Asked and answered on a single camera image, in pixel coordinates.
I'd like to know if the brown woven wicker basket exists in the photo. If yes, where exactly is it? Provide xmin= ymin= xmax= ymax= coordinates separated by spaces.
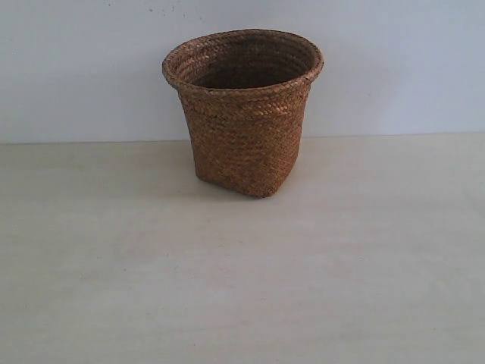
xmin=161 ymin=29 xmax=324 ymax=198

